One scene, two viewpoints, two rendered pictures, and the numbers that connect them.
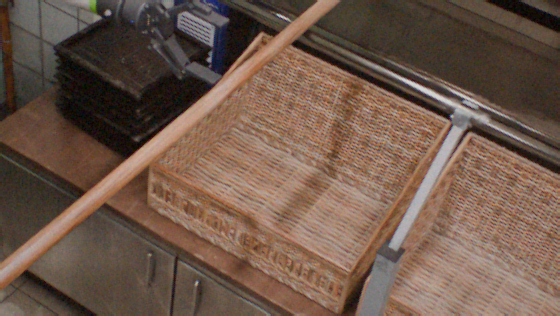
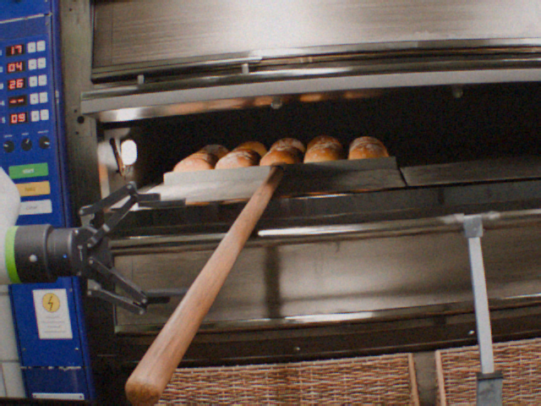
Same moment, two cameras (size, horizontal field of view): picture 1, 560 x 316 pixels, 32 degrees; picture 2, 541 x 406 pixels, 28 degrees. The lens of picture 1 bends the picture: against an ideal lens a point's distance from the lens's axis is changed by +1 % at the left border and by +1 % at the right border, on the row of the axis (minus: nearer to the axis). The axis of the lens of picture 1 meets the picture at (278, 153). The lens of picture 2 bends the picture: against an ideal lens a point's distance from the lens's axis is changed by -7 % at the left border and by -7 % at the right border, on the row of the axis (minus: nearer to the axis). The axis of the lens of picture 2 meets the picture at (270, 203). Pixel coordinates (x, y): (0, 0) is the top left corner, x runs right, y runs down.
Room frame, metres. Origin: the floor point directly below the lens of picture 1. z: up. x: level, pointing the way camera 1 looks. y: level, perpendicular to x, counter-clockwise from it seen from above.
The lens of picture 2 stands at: (-0.10, 0.62, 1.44)
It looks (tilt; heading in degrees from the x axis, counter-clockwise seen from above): 7 degrees down; 339
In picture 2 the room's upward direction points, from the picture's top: 5 degrees counter-clockwise
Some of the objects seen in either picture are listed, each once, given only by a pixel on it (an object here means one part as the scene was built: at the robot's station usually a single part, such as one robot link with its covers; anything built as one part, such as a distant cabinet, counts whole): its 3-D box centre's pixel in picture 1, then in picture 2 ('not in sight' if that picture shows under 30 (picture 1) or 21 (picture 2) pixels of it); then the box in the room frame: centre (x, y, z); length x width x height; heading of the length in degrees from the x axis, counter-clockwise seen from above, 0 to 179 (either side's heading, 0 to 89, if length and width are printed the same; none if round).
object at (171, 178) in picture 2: not in sight; (284, 162); (2.52, -0.44, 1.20); 0.55 x 0.36 x 0.03; 64
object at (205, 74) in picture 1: (203, 73); (170, 292); (1.50, 0.17, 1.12); 0.07 x 0.03 x 0.01; 64
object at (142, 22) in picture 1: (151, 17); (82, 252); (1.56, 0.29, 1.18); 0.09 x 0.07 x 0.08; 64
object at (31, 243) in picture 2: (123, 1); (40, 253); (1.60, 0.36, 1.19); 0.12 x 0.06 x 0.09; 154
